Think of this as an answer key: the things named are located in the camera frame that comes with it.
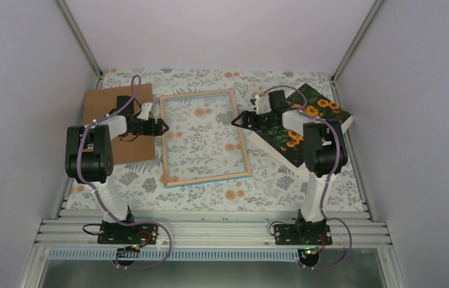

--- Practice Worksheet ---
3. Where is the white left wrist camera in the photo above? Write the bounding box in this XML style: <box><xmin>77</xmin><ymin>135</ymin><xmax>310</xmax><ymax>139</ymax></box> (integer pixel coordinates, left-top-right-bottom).
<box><xmin>137</xmin><ymin>102</ymin><xmax>153</xmax><ymax>121</ymax></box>

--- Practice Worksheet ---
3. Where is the aluminium corner post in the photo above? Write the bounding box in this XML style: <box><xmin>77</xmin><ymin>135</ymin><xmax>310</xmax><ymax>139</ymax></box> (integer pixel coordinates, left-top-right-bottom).
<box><xmin>331</xmin><ymin>0</ymin><xmax>385</xmax><ymax>85</ymax></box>
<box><xmin>55</xmin><ymin>0</ymin><xmax>104</xmax><ymax>80</ymax></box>

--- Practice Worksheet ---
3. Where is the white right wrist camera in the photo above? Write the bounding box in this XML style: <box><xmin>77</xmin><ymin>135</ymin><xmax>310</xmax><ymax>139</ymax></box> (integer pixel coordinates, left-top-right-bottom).
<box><xmin>249</xmin><ymin>94</ymin><xmax>267</xmax><ymax>115</ymax></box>

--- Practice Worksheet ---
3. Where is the white mat board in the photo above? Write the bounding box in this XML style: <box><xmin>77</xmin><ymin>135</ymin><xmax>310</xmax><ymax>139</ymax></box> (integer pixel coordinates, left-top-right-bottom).
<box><xmin>249</xmin><ymin>83</ymin><xmax>354</xmax><ymax>178</ymax></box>

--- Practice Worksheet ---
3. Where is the sunflower photo print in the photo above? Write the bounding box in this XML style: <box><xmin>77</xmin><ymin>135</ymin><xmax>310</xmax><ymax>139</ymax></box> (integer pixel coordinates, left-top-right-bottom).
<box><xmin>250</xmin><ymin>83</ymin><xmax>354</xmax><ymax>172</ymax></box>

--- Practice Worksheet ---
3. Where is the teal wooden picture frame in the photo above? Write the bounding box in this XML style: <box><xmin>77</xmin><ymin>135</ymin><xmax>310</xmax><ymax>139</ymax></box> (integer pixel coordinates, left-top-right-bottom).
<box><xmin>159</xmin><ymin>88</ymin><xmax>253</xmax><ymax>188</ymax></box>

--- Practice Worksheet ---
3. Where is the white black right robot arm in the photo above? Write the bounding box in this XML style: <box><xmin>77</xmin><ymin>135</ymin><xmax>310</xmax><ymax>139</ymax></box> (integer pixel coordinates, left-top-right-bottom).
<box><xmin>231</xmin><ymin>91</ymin><xmax>348</xmax><ymax>244</ymax></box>

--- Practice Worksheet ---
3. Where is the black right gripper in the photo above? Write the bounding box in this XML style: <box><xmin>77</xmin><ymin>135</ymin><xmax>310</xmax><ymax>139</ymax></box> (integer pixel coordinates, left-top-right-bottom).
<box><xmin>231</xmin><ymin>111</ymin><xmax>277</xmax><ymax>134</ymax></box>

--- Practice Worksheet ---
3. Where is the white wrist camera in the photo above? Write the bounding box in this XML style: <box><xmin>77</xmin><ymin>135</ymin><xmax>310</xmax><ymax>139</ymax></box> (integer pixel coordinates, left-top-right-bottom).
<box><xmin>249</xmin><ymin>94</ymin><xmax>267</xmax><ymax>115</ymax></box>
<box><xmin>137</xmin><ymin>102</ymin><xmax>153</xmax><ymax>121</ymax></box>

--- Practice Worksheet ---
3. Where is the grey slotted cable duct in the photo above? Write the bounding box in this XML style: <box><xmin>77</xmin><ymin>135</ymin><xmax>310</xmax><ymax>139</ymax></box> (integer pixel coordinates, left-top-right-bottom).
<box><xmin>46</xmin><ymin>247</ymin><xmax>299</xmax><ymax>262</ymax></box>

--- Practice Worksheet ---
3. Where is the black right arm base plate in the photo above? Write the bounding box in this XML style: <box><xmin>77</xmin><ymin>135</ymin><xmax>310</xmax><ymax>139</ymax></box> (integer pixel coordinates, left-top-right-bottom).
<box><xmin>273</xmin><ymin>224</ymin><xmax>333</xmax><ymax>245</ymax></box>

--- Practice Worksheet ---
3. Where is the aluminium mounting rail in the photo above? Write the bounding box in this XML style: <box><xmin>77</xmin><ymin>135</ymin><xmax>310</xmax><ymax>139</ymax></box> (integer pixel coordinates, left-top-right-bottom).
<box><xmin>34</xmin><ymin>217</ymin><xmax>393</xmax><ymax>248</ymax></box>

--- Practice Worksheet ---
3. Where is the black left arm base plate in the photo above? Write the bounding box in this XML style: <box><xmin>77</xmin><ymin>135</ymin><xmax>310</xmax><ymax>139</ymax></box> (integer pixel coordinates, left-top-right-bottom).
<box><xmin>97</xmin><ymin>222</ymin><xmax>159</xmax><ymax>245</ymax></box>

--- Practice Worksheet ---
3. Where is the left aluminium corner post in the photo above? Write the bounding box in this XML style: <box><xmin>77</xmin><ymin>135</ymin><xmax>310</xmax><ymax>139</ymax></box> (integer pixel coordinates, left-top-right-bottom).
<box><xmin>55</xmin><ymin>0</ymin><xmax>104</xmax><ymax>80</ymax></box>

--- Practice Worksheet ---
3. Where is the brown cardboard backing board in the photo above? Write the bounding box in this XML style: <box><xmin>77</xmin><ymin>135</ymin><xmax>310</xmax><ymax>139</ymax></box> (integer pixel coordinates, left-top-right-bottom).
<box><xmin>83</xmin><ymin>83</ymin><xmax>156</xmax><ymax>165</ymax></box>

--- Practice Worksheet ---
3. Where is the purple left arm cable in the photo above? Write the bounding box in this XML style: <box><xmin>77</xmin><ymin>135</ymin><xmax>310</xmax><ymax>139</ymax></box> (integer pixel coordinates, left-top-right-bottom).
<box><xmin>76</xmin><ymin>74</ymin><xmax>173</xmax><ymax>271</ymax></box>

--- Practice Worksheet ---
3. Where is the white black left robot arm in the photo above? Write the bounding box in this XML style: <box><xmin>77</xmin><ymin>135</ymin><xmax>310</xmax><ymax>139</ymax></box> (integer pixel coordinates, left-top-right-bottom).
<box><xmin>65</xmin><ymin>96</ymin><xmax>169</xmax><ymax>243</ymax></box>

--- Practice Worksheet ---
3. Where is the right aluminium corner post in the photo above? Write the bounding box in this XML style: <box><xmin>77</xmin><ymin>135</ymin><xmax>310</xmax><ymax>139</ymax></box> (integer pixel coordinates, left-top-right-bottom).
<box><xmin>331</xmin><ymin>0</ymin><xmax>385</xmax><ymax>85</ymax></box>

